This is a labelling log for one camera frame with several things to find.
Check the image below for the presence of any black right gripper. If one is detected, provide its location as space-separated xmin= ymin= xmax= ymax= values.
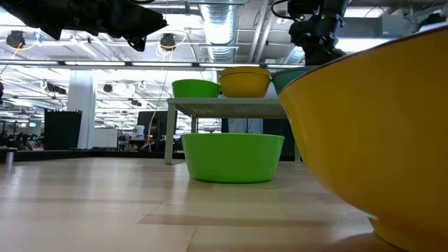
xmin=289 ymin=15 xmax=347 ymax=67

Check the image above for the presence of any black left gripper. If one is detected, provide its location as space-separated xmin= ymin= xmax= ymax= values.
xmin=104 ymin=0 xmax=168 ymax=52

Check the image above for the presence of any blue patterned ceramic bowl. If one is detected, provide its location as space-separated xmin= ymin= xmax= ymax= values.
xmin=271 ymin=66 xmax=314 ymax=96

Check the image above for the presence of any yellow patterned ceramic bowl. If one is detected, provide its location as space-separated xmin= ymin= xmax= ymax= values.
xmin=219 ymin=66 xmax=271 ymax=77
xmin=219 ymin=71 xmax=272 ymax=99
xmin=279 ymin=26 xmax=448 ymax=252

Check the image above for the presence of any green plastic bowl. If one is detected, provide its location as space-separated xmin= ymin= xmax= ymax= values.
xmin=171 ymin=78 xmax=222 ymax=99
xmin=181 ymin=132 xmax=286 ymax=184

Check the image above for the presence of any long ceiling light strip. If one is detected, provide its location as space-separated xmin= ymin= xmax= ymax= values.
xmin=0 ymin=59 xmax=305 ymax=69

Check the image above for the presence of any white building pillar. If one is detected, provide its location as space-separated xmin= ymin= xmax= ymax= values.
xmin=66 ymin=69 xmax=97 ymax=150

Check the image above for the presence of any black partition panel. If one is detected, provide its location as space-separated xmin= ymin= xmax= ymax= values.
xmin=262 ymin=118 xmax=297 ymax=162

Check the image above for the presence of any pale green perforated metal shelf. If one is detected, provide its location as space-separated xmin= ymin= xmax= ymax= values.
xmin=164 ymin=97 xmax=302 ymax=165

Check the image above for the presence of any black cabinet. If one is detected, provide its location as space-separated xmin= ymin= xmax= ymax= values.
xmin=43 ymin=109 xmax=83 ymax=151

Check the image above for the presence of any black ceiling cable reel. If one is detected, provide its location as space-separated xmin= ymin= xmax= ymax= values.
xmin=160 ymin=33 xmax=177 ymax=51
xmin=5 ymin=30 xmax=27 ymax=48

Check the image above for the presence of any silver ventilation duct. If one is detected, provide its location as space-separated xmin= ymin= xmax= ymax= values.
xmin=199 ymin=3 xmax=242 ymax=64

